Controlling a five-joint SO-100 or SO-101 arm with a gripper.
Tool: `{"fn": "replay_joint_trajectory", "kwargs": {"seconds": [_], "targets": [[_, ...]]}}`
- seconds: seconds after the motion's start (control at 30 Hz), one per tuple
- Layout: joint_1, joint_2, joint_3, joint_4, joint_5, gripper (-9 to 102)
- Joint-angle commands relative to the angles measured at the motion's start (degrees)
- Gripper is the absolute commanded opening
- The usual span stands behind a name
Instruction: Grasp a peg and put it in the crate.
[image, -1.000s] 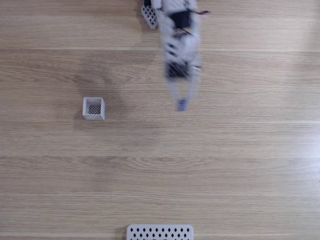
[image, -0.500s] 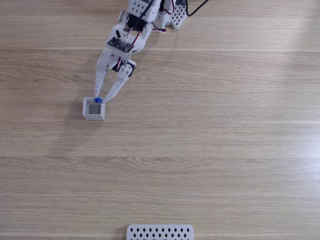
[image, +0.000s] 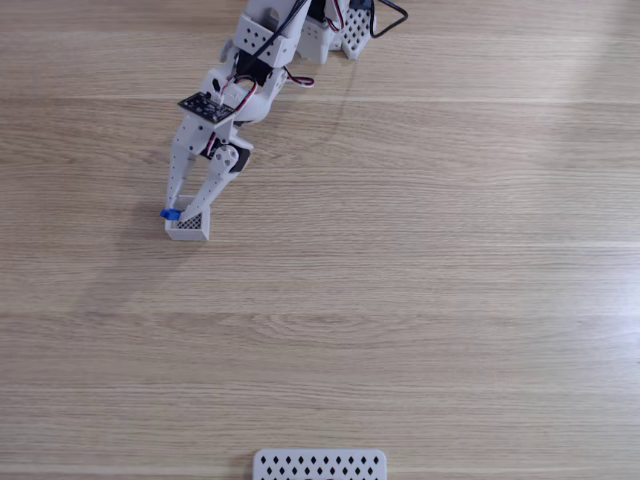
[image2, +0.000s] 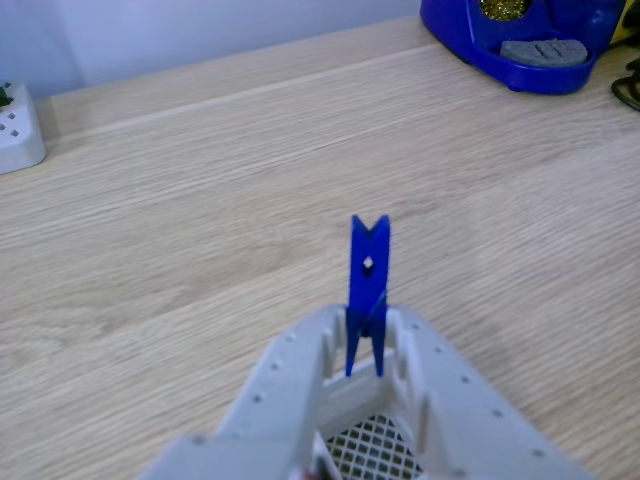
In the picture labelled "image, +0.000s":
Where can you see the black camera circuit board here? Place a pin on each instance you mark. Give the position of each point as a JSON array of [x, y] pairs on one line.
[[205, 106]]

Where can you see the small white lattice crate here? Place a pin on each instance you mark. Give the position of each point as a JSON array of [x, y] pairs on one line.
[[192, 230]]

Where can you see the blue clothes peg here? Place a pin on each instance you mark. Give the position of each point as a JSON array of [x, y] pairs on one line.
[[170, 214]]

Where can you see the white perforated plate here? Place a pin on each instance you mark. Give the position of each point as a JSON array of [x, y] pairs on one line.
[[320, 465]]

